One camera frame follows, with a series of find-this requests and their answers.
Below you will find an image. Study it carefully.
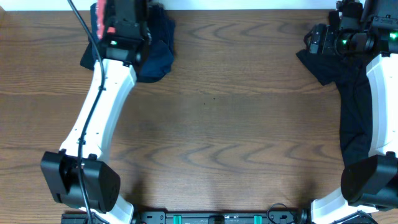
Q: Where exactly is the red t-shirt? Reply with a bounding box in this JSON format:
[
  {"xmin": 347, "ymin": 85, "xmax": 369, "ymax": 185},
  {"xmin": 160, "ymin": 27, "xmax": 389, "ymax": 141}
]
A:
[{"xmin": 95, "ymin": 0, "xmax": 115, "ymax": 40}]

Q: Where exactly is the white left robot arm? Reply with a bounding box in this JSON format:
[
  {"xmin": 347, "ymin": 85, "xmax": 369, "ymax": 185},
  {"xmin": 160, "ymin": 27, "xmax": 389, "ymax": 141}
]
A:
[{"xmin": 40, "ymin": 37, "xmax": 150, "ymax": 223}]

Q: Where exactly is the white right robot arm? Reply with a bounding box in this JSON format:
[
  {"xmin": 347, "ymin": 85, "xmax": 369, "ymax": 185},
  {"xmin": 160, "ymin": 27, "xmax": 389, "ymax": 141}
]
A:
[{"xmin": 297, "ymin": 24, "xmax": 397, "ymax": 223}]

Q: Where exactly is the black t-shirt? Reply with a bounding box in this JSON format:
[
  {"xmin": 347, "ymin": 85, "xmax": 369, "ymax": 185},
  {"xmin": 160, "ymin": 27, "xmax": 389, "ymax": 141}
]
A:
[{"xmin": 295, "ymin": 11, "xmax": 398, "ymax": 169}]

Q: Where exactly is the folded navy blue garment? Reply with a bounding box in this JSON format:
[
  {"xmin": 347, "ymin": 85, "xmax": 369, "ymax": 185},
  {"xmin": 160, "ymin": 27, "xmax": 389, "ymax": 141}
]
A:
[{"xmin": 80, "ymin": 3, "xmax": 175, "ymax": 83}]

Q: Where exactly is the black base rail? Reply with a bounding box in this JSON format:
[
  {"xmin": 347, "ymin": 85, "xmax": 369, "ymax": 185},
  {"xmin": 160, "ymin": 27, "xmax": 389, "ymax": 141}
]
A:
[{"xmin": 60, "ymin": 210, "xmax": 308, "ymax": 224}]

